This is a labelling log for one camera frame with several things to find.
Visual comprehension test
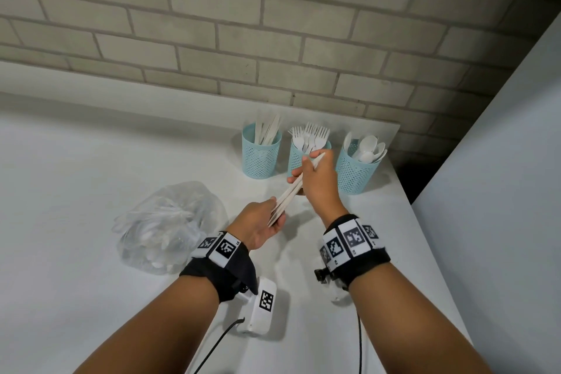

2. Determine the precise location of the person's left hand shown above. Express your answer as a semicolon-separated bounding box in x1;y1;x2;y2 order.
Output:
227;198;287;252

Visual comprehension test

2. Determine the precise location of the teal mesh cup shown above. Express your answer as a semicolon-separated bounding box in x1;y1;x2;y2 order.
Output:
288;137;333;183
335;146;389;196
242;122;281;180

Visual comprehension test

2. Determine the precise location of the bundle of white plastic knives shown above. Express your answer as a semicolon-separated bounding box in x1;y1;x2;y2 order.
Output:
267;152;327;228

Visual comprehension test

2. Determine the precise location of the black cable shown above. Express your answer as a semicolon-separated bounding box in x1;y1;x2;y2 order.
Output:
355;310;364;374
186;318;245;374

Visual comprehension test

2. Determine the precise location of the person's right hand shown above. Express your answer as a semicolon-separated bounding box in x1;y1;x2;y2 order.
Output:
287;150;348;230

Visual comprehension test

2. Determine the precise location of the black marker wristband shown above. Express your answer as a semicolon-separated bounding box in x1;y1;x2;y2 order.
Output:
321;213;392;292
179;231;259;304

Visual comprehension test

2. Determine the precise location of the person's right forearm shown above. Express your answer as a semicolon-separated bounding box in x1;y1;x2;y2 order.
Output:
348;261;494;374

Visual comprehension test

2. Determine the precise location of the group of white plastic spoons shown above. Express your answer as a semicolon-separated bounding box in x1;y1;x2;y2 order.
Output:
343;131;389;164

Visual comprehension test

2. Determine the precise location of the group of upright plastic knives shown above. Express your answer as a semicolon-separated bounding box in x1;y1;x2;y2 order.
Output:
257;112;281;146

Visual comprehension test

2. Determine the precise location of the clear plastic bag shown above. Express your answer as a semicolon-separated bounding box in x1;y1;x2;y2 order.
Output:
112;180;229;276

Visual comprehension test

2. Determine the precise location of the group of white plastic forks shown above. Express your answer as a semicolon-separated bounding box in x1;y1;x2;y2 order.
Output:
288;122;330;155

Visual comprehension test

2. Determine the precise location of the pile of bagged plastic cutlery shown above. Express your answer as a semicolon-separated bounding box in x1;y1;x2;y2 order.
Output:
125;203;207;270

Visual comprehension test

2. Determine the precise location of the white wrist camera unit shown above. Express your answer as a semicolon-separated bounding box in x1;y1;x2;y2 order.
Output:
237;277;278;336

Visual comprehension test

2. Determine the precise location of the clear wrist camera unit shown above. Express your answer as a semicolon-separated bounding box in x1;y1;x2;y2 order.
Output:
313;269;352;304

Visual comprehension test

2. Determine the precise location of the person's left forearm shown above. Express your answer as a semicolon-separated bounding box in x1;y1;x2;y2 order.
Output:
72;275;221;374

